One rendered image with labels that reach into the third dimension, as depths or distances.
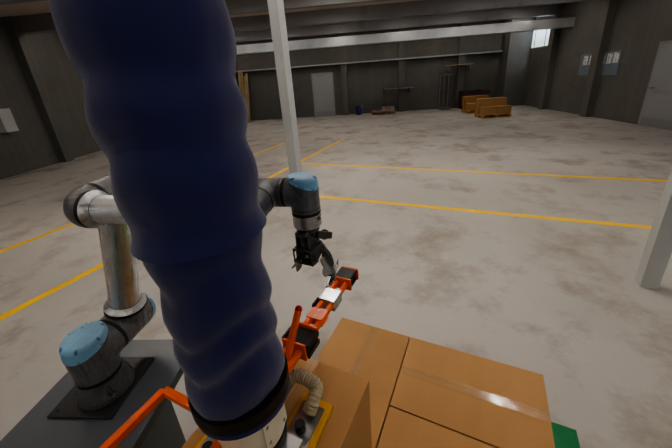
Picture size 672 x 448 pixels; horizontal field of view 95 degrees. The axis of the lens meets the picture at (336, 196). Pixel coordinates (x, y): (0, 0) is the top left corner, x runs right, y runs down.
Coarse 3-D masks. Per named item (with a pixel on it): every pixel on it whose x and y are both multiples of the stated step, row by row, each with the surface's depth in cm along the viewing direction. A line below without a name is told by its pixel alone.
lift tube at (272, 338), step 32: (224, 256) 52; (256, 256) 59; (160, 288) 54; (192, 288) 52; (224, 288) 54; (256, 288) 58; (192, 320) 54; (224, 320) 55; (256, 320) 60; (192, 352) 57; (224, 352) 57; (256, 352) 62; (192, 384) 63; (224, 384) 60; (256, 384) 62; (224, 416) 62
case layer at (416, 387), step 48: (336, 336) 167; (384, 336) 165; (384, 384) 139; (432, 384) 138; (480, 384) 136; (528, 384) 135; (384, 432) 121; (432, 432) 120; (480, 432) 118; (528, 432) 117
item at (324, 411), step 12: (300, 408) 88; (324, 408) 88; (288, 420) 86; (300, 420) 83; (312, 420) 85; (324, 420) 85; (288, 432) 82; (300, 432) 81; (312, 432) 82; (312, 444) 80
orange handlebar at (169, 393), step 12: (312, 312) 107; (324, 312) 107; (156, 396) 82; (168, 396) 82; (180, 396) 82; (144, 408) 79; (132, 420) 77; (120, 432) 74; (108, 444) 72; (216, 444) 70
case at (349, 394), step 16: (304, 368) 104; (320, 368) 104; (336, 368) 103; (336, 384) 98; (352, 384) 97; (368, 384) 98; (288, 400) 94; (336, 400) 93; (352, 400) 93; (368, 400) 100; (288, 416) 90; (336, 416) 89; (352, 416) 88; (368, 416) 102; (336, 432) 85; (352, 432) 88; (368, 432) 104
